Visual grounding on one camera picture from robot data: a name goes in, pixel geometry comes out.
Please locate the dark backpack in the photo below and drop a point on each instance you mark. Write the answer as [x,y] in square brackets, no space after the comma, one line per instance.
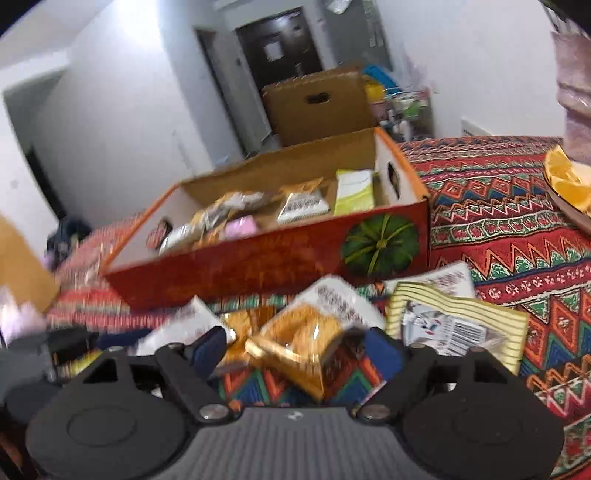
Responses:
[69,240]

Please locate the orange cardboard box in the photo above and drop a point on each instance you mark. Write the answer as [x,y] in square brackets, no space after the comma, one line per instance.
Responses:
[277,258]

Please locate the dark entrance door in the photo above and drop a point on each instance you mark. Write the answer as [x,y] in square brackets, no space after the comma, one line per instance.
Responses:
[254,41]

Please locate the pile of snack packets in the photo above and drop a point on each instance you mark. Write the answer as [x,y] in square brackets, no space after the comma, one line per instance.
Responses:
[452,323]

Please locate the brown plate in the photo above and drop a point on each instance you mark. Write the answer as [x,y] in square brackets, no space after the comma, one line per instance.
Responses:
[568,203]

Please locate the grey refrigerator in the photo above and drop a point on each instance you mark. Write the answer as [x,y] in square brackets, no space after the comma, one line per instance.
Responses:
[351,37]

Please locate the grey interior door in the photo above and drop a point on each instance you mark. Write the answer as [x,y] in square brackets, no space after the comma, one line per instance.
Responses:
[221,83]

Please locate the patterned red tablecloth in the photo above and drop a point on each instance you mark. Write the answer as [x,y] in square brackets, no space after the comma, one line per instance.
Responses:
[508,258]

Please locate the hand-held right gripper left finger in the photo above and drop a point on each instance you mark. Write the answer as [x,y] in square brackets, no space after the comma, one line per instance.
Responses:
[210,346]

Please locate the white flat panel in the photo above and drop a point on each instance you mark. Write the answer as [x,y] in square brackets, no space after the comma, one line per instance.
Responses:
[475,127]

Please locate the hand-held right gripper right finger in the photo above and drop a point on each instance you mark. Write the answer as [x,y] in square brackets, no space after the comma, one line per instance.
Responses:
[383,350]

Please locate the orange cracker packet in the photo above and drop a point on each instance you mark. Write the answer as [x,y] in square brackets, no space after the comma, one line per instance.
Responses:
[295,332]

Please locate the purple tissue pack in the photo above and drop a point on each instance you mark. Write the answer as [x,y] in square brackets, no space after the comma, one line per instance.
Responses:
[18,318]

